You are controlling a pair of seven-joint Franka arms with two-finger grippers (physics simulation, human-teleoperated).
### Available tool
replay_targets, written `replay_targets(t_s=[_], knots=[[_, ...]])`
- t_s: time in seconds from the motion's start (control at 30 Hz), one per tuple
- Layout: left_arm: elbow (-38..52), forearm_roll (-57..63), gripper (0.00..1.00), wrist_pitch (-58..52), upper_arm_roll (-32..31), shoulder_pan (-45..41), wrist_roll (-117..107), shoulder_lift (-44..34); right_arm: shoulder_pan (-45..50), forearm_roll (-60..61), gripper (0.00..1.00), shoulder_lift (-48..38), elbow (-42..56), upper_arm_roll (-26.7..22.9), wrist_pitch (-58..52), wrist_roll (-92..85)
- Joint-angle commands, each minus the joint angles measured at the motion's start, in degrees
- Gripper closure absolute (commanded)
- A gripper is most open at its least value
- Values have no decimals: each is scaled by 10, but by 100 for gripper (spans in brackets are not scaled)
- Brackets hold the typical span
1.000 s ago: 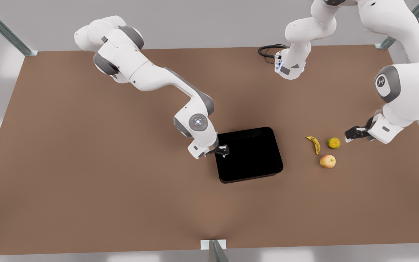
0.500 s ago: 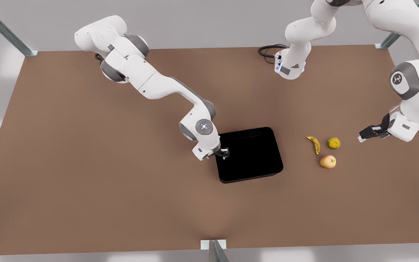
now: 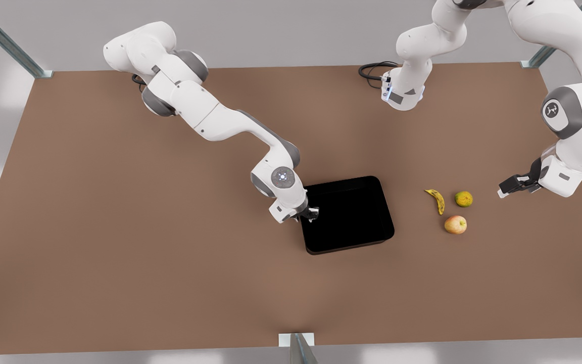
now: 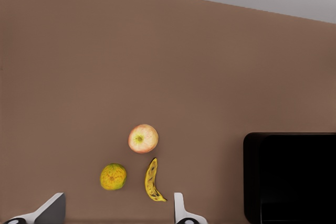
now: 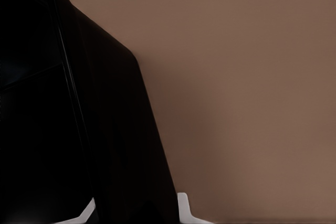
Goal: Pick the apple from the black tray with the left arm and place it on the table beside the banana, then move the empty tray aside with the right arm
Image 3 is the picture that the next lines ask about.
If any silver frame post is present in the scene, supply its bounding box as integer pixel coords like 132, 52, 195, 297
520, 0, 582, 69
278, 333, 319, 364
0, 0, 54, 79

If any yellow spotted banana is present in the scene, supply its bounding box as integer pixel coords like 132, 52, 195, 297
424, 189, 446, 216

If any black rectangular tray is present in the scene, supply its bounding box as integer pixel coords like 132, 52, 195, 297
299, 175, 395, 255

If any red-yellow apple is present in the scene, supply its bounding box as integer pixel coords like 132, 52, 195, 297
444, 215, 468, 235

